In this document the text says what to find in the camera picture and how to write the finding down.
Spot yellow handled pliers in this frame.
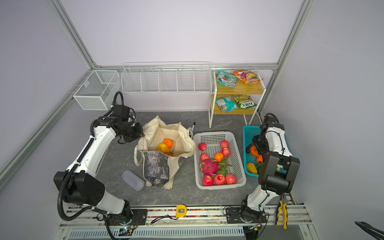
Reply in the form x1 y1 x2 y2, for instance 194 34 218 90
275 194 288 230

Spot beige canvas grocery bag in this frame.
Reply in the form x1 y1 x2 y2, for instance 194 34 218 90
134 116 196 190

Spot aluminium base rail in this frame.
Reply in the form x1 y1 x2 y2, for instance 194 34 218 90
55 204 319 240

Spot white plastic basket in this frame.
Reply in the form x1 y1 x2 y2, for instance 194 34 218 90
193 131 247 190

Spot small orange pumpkin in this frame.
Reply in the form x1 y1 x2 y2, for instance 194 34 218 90
250 146 260 158

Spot red apple far left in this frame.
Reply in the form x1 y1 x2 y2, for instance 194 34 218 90
198 143 208 151

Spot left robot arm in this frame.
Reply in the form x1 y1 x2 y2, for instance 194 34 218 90
54 104 143 225

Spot green Fox's candy bag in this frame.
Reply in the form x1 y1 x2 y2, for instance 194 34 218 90
232 95 256 110

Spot orange fruit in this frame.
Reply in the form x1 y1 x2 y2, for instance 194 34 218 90
214 153 225 162
163 139 174 149

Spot grey fabric glasses case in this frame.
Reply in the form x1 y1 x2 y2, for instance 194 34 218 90
122 170 146 192

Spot red apple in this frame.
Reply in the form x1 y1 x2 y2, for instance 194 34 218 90
221 147 231 157
214 174 226 186
198 143 208 151
220 140 229 149
203 175 214 186
200 154 210 162

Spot white and wood shelf rack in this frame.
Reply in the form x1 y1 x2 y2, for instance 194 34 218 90
208 71 267 128

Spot long white wire basket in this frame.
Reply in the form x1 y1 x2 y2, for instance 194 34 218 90
121 63 213 94

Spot red apple far right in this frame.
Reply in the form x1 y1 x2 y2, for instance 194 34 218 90
220 140 229 149

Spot red apple middle right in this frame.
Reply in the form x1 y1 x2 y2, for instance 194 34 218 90
221 147 231 157

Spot black corrugated cable conduit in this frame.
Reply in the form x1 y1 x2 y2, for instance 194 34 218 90
56 170 94 222

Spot green bell pepper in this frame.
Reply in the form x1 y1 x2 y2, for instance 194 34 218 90
257 162 263 175

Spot orange carrot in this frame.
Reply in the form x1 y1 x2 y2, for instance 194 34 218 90
257 155 264 163

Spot orange pink snack bag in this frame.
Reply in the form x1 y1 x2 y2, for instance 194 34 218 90
234 70 260 85

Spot teal pink snack bag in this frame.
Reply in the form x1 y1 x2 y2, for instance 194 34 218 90
217 70 238 88

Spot pink dragon fruit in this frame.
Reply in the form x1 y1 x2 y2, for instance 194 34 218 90
200 159 220 176

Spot red apple middle left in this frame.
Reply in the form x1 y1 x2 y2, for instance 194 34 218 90
200 154 210 162

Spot yellow tape measure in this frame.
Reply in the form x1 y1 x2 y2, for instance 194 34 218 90
175 204 187 219

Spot teal plastic basket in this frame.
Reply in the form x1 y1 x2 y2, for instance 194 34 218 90
243 125 300 187

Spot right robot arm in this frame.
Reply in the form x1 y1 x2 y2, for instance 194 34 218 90
240 113 300 222

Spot small white mesh basket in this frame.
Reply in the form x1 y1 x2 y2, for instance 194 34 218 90
74 70 122 111

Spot red apple near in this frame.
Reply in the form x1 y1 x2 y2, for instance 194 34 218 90
203 175 214 186

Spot purple eggplant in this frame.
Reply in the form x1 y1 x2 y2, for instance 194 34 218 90
245 143 255 153

